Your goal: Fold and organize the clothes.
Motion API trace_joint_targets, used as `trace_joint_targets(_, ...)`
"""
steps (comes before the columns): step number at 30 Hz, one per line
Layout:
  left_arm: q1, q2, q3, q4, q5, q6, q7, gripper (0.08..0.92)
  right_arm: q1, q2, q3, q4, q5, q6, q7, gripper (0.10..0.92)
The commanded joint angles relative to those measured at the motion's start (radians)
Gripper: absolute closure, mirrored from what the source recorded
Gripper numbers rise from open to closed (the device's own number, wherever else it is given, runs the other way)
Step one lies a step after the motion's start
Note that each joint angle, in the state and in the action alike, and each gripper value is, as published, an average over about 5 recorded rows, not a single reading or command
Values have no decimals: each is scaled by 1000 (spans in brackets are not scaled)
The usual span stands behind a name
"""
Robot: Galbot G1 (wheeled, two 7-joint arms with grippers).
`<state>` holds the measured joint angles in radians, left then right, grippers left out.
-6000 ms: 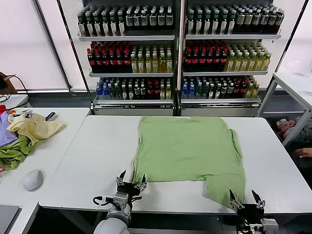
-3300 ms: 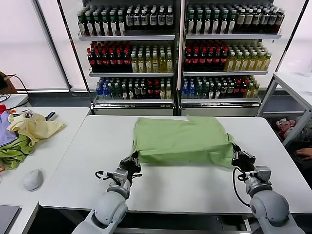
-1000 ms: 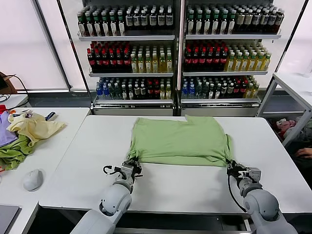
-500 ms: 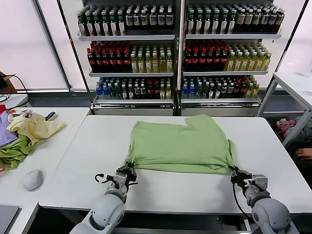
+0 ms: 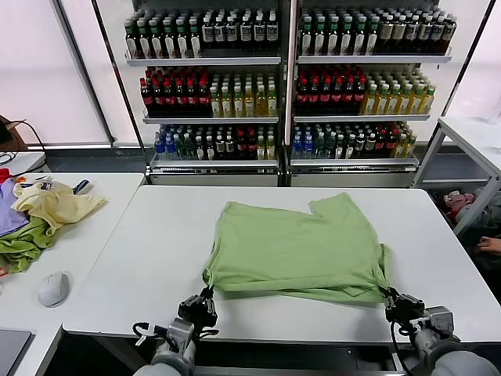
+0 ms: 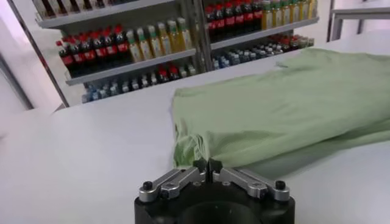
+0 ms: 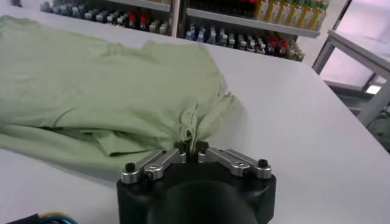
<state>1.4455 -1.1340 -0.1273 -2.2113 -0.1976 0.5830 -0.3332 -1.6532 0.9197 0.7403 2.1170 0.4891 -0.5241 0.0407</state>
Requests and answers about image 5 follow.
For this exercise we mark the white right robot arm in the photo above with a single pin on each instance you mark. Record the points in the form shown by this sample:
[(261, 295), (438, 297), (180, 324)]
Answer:
[(450, 360)]

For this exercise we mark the crumpled green garment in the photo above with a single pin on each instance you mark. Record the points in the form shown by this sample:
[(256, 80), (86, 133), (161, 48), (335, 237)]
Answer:
[(23, 246)]

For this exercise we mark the person's bare hand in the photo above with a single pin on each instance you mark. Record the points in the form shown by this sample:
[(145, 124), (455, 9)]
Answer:
[(492, 246)]

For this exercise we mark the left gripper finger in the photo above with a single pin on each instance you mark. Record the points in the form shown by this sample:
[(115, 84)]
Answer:
[(212, 303), (204, 297)]

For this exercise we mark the yellow drink bottle white cap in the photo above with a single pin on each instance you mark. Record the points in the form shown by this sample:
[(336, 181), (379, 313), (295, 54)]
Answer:
[(260, 102), (271, 102), (226, 102), (237, 102), (249, 102), (214, 102)]

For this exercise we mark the blue white striped cloth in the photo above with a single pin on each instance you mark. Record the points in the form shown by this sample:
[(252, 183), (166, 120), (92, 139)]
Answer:
[(81, 186)]

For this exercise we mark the grey clothes pile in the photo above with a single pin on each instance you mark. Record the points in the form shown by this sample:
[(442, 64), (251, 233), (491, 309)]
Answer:
[(491, 217)]

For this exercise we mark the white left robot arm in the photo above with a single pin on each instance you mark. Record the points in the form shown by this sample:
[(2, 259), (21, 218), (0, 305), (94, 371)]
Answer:
[(168, 362)]

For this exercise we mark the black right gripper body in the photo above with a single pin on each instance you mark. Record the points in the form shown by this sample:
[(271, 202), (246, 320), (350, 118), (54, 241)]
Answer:
[(405, 309)]

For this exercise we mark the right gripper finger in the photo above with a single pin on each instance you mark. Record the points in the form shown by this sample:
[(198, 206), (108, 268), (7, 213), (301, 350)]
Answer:
[(394, 295), (387, 299)]

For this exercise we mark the brown bottle beige label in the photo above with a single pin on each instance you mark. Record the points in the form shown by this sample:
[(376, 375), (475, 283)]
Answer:
[(385, 35), (436, 35), (411, 35), (449, 34), (423, 35), (398, 35)]

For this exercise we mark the black bottle white label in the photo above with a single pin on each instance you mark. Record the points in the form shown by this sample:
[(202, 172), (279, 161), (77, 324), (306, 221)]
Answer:
[(207, 33), (219, 33), (246, 32), (272, 31), (231, 33), (258, 32)]

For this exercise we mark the pink clothes pile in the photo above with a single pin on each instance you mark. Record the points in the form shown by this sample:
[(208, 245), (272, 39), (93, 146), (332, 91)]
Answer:
[(456, 201)]

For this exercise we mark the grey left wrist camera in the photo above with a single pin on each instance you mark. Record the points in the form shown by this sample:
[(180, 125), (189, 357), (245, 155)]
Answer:
[(181, 331)]

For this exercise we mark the dark bottle green cap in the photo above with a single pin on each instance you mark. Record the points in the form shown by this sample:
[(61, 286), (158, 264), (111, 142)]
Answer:
[(157, 39), (169, 39), (131, 39), (182, 38), (144, 39), (358, 37), (332, 37), (345, 37), (195, 37), (306, 37), (319, 37), (371, 37)]

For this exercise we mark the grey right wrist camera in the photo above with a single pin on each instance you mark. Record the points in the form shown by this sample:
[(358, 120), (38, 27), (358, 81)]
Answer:
[(439, 321)]

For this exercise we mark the yellow drink bottle green cap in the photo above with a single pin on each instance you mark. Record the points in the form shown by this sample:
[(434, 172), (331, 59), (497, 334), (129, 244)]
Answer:
[(370, 100), (406, 100), (429, 99), (382, 100), (394, 100), (417, 100)]

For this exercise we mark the drinks shelf unit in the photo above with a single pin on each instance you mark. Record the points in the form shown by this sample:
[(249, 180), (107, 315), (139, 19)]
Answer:
[(372, 59), (203, 61)]

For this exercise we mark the cola bottle red cap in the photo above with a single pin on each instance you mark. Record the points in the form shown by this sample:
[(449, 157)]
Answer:
[(348, 97), (325, 97), (313, 97), (359, 97), (146, 98), (191, 98), (203, 98), (301, 97), (157, 98), (336, 97), (168, 98), (179, 98)]

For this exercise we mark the pale yellow garment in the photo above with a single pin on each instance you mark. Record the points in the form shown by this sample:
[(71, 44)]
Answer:
[(58, 207)]

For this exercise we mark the red cloth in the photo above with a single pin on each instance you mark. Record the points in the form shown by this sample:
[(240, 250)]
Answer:
[(4, 175)]

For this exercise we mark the white metal rack table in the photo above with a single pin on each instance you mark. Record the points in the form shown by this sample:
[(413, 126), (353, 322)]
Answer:
[(428, 156)]

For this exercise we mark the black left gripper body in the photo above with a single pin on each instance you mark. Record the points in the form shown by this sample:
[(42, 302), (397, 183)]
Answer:
[(197, 313)]

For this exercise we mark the grey window mullion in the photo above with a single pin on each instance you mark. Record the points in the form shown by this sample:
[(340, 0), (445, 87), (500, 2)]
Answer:
[(84, 70)]

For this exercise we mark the brown cardboard box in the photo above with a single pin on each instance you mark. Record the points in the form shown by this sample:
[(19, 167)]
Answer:
[(11, 135)]

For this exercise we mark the lilac purple garment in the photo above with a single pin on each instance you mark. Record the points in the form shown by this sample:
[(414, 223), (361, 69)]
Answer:
[(9, 215)]

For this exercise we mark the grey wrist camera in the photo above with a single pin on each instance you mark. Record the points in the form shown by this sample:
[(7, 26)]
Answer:
[(439, 321), (181, 331)]

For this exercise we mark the white computer mouse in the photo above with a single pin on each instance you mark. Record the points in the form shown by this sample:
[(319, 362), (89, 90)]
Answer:
[(52, 290)]

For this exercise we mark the white printed cloth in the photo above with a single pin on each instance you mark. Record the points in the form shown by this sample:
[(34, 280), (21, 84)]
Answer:
[(45, 184)]

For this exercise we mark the light green t-shirt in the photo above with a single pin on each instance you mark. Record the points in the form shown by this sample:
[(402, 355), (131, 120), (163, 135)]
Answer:
[(293, 250)]

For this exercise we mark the grey laptop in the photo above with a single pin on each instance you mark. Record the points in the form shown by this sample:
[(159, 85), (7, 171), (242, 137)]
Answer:
[(11, 350)]

